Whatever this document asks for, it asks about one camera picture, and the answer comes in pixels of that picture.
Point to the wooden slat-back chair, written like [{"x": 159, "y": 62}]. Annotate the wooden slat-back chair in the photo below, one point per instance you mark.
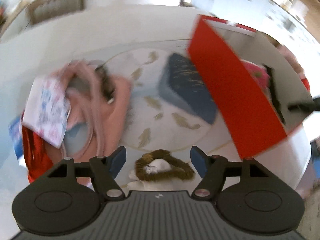
[{"x": 57, "y": 6}]

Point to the red cardboard box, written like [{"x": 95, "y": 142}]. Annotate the red cardboard box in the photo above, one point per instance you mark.
[{"x": 237, "y": 92}]

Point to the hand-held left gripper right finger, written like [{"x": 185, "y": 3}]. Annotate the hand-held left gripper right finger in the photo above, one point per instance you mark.
[{"x": 198, "y": 161}]

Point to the black oblong object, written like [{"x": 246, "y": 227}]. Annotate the black oblong object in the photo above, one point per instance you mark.
[{"x": 275, "y": 97}]

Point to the blue picture card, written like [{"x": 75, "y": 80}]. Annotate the blue picture card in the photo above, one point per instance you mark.
[{"x": 15, "y": 137}]

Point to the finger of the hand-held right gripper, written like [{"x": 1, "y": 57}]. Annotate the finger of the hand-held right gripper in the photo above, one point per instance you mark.
[{"x": 302, "y": 105}]

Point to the pink strawberry plush toy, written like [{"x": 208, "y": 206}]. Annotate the pink strawberry plush toy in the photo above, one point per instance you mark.
[{"x": 257, "y": 73}]

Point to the white patterned paper packet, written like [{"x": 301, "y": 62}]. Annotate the white patterned paper packet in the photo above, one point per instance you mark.
[{"x": 47, "y": 110}]

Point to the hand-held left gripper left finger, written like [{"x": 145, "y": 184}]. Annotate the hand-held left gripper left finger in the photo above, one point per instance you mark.
[{"x": 117, "y": 161}]

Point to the red shiny packet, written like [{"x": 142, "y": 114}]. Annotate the red shiny packet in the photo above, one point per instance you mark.
[{"x": 35, "y": 155}]

